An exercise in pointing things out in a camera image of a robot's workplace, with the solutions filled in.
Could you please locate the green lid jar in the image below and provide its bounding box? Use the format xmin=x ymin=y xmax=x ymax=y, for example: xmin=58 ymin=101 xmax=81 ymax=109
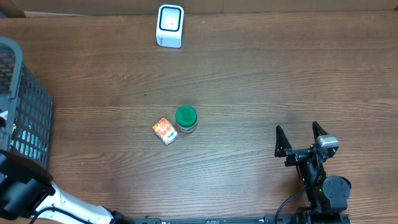
xmin=175 ymin=105 xmax=198 ymax=133

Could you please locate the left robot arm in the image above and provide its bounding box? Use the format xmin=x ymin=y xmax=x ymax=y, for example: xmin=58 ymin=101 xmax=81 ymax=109
xmin=1 ymin=150 xmax=133 ymax=224

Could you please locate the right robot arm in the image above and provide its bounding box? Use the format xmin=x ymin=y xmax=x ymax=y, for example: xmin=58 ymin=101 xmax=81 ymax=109
xmin=271 ymin=121 xmax=352 ymax=223

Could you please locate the white barcode scanner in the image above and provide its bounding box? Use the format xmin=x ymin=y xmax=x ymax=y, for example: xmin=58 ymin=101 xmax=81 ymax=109
xmin=155 ymin=4 xmax=185 ymax=49

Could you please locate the grey plastic mesh basket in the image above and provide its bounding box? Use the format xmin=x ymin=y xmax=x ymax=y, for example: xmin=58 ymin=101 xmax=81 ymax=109
xmin=1 ymin=37 xmax=55 ymax=169

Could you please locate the orange snack packet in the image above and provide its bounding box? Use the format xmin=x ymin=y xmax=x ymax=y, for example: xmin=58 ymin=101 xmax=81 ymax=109
xmin=152 ymin=118 xmax=179 ymax=146

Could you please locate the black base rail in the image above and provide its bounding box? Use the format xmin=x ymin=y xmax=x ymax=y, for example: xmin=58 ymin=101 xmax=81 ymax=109
xmin=131 ymin=214 xmax=351 ymax=224

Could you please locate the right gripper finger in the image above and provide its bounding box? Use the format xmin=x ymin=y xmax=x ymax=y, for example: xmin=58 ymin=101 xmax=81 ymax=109
xmin=274 ymin=125 xmax=292 ymax=157
xmin=312 ymin=121 xmax=328 ymax=140

